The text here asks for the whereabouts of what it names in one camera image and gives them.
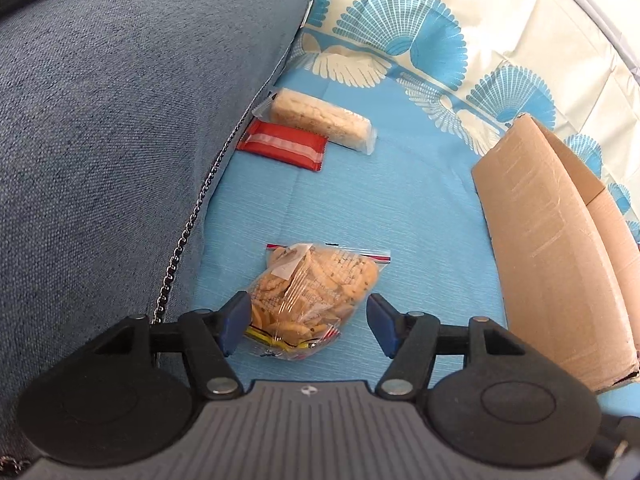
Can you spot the pale rice bar clear wrapper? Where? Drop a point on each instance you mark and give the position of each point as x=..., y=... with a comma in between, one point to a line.
x=320, y=117

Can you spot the cream and blue printed blanket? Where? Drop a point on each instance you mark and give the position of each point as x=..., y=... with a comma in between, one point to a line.
x=400, y=200

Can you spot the cardboard box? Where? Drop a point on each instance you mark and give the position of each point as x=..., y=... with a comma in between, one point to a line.
x=540, y=240

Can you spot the red snack packet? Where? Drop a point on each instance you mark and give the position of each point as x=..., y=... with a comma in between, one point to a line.
x=282, y=144

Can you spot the clear bag of cookies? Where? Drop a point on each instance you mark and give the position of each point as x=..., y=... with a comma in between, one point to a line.
x=315, y=290

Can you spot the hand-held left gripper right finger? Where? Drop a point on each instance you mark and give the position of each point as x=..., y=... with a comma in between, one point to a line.
x=382, y=322

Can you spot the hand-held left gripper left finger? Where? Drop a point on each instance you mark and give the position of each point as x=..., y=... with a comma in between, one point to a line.
x=235, y=322

